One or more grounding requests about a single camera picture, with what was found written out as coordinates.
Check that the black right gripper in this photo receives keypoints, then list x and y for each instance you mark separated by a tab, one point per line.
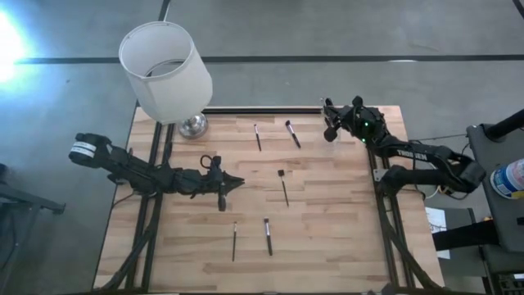
349	114

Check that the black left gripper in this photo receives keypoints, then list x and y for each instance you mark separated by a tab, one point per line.
200	182

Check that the black brush with fluffy head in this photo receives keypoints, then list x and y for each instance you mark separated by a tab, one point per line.
294	136

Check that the flat head black makeup brush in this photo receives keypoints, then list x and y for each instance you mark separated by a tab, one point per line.
283	188

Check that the long thin black makeup brush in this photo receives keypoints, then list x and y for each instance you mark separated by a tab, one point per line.
234	243

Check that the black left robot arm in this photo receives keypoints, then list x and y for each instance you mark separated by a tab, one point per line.
135	176

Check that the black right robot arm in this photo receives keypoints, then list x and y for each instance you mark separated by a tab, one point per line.
430	155

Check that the short thin black makeup brush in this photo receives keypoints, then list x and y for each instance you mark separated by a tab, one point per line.
257	138

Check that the thick black makeup brush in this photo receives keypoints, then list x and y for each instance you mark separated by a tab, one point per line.
268	239

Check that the white shade silver table lamp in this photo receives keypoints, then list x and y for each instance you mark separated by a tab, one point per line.
168	73

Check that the white paper sheet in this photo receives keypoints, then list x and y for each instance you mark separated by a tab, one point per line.
436	221

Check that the black pole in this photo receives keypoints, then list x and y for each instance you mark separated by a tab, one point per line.
505	125

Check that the black bar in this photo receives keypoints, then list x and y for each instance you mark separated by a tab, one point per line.
462	237

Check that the blue white wipes canister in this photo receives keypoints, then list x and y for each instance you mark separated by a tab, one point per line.
509	180

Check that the grey cart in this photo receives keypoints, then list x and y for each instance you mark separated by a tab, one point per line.
503	221

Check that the grey metal stand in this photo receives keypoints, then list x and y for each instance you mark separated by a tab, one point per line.
24	196

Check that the dark crate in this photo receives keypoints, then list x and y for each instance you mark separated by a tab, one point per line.
507	284

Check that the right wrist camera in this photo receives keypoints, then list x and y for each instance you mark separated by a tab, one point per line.
330	134

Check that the black aluminium table frame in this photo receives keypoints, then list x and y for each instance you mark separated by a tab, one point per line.
262	110

